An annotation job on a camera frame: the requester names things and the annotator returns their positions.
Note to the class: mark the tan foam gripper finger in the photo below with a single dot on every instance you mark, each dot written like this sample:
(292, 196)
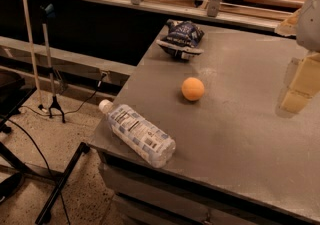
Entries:
(288, 26)
(304, 85)

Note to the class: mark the dark blue snack bag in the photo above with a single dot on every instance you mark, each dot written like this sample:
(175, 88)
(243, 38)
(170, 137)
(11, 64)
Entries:
(182, 39)

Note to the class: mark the orange fruit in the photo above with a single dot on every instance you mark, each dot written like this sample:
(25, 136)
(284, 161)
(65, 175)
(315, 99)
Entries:
(192, 89)

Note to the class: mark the grey table drawer unit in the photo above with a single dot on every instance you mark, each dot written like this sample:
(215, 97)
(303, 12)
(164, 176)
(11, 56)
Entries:
(151, 197)

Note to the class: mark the clear plastic water bottle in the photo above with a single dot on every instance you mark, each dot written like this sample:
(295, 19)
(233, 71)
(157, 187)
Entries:
(147, 140)

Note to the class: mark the grey low bench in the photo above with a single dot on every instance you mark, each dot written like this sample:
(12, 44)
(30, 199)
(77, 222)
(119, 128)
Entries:
(70, 62)

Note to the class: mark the black tripod stand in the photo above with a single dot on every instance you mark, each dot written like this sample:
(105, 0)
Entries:
(48, 12)

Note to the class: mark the wooden stick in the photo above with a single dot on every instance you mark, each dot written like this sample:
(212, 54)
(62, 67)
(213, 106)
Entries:
(33, 57)

